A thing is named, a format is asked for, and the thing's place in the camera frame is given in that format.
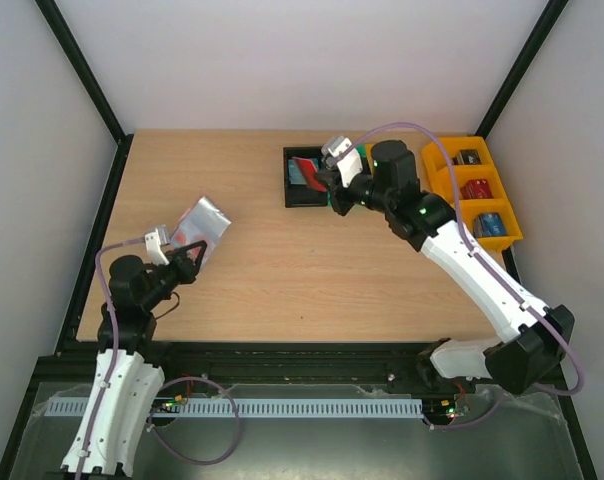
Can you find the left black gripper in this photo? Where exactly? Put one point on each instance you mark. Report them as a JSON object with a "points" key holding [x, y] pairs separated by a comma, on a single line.
{"points": [[187, 269]]}

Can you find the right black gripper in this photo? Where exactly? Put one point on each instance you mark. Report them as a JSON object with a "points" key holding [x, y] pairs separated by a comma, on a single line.
{"points": [[339, 195]]}

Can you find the red credit card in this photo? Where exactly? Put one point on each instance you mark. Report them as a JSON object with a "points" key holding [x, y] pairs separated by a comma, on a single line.
{"points": [[308, 167]]}

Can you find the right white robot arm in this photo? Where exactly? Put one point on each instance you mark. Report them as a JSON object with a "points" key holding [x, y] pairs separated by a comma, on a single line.
{"points": [[530, 337]]}

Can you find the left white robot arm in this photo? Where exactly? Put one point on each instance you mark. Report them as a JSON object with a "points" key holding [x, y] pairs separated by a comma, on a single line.
{"points": [[126, 378]]}

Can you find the teal card holders stack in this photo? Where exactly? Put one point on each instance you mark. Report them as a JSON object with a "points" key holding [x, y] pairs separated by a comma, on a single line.
{"points": [[295, 176]]}

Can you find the black card stack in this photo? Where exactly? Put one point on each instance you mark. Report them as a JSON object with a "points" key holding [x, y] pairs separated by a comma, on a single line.
{"points": [[467, 157]]}

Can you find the yellow bin with black cards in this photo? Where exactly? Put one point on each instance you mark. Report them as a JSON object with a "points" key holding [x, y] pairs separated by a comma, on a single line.
{"points": [[434, 160]]}

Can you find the red card stack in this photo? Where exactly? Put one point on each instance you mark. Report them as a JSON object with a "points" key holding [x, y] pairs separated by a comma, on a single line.
{"points": [[478, 189]]}

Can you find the yellow bin with red cards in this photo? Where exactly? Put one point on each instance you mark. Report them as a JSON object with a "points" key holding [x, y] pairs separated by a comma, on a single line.
{"points": [[441, 182]]}

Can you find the blue card stack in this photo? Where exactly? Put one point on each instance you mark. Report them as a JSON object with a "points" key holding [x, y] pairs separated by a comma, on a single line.
{"points": [[489, 225]]}

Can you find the black storage bin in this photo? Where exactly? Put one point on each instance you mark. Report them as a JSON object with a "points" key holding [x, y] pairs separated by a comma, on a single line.
{"points": [[300, 196]]}

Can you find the green storage bin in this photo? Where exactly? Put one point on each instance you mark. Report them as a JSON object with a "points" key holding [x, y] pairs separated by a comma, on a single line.
{"points": [[364, 152]]}

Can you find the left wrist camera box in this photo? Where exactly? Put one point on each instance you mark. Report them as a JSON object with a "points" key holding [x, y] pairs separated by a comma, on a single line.
{"points": [[155, 240]]}

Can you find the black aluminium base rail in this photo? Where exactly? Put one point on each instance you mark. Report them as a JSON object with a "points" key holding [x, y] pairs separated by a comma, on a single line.
{"points": [[397, 368]]}

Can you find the white slotted cable duct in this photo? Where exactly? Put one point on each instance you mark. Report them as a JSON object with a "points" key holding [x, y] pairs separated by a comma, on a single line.
{"points": [[297, 408]]}

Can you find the right black frame post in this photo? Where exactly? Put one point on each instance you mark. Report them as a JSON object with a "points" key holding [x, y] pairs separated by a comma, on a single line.
{"points": [[527, 54]]}

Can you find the black frame post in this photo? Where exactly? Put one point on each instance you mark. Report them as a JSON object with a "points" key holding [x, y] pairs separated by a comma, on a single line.
{"points": [[73, 52], [527, 54]]}

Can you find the left black frame post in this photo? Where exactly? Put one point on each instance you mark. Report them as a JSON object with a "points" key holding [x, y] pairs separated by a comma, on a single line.
{"points": [[73, 52]]}

